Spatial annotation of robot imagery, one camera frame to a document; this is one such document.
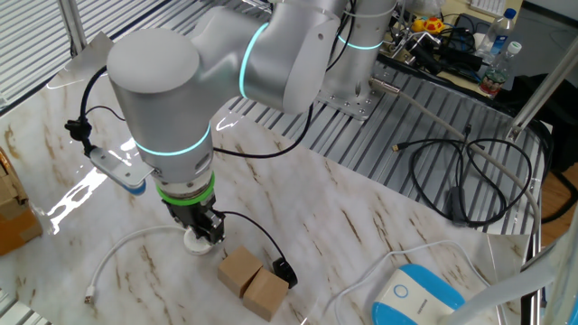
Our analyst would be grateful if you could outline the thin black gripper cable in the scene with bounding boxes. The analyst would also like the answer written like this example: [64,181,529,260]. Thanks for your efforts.
[84,102,316,161]

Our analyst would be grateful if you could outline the thin black puck cable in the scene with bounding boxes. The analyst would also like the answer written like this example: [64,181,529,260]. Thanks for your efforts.
[218,209,287,263]

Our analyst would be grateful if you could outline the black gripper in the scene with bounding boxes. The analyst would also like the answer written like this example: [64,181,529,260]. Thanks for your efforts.
[161,197,227,247]

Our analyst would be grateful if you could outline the white cap water bottle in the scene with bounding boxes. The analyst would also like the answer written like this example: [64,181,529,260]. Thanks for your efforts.
[478,41,523,98]

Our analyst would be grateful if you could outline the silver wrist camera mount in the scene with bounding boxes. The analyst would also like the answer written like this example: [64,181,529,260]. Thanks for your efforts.
[88,146,155,197]

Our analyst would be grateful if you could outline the blue cap water bottle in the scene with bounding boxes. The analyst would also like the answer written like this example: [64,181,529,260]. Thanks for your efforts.
[475,7,517,64]

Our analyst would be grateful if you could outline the grey aluminium frame post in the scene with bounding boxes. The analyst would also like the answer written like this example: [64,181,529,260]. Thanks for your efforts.
[57,0,88,56]

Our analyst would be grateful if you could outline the black round puck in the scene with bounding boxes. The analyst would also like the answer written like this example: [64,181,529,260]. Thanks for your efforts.
[272,256,300,290]

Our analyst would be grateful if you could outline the slanted aluminium frame bar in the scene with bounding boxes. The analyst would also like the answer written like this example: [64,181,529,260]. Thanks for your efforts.
[505,38,578,142]

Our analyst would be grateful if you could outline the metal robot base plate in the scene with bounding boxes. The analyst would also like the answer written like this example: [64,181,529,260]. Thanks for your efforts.
[314,85,386,122]

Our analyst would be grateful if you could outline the brown cardboard box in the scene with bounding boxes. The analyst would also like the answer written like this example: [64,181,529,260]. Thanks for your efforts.
[0,146,44,257]

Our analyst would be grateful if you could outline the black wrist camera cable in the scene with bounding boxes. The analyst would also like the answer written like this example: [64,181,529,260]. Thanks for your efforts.
[63,65,110,157]

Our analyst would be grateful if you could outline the white round docking station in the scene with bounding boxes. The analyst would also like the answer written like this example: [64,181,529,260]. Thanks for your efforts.
[182,227,216,256]

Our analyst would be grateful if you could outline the blue white desk lamp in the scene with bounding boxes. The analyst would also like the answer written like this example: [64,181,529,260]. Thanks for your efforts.
[370,225,578,325]

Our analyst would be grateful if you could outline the yellow red rubber toy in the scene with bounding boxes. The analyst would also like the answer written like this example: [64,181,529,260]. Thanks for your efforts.
[411,16,446,37]

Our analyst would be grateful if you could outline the white docking station cable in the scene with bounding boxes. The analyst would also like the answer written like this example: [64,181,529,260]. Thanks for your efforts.
[83,224,189,306]

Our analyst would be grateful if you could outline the light wooden cube block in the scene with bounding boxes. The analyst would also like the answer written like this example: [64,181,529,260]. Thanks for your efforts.
[242,267,290,323]
[217,245,265,299]

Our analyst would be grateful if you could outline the marble pattern table mat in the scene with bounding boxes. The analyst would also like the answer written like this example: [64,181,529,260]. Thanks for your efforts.
[0,31,543,325]

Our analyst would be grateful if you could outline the black USB cable loop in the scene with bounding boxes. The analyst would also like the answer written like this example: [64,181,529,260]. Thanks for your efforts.
[391,125,535,228]

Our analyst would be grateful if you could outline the black desk cable clutter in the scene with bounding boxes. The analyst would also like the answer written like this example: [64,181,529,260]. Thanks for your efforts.
[383,12,485,79]

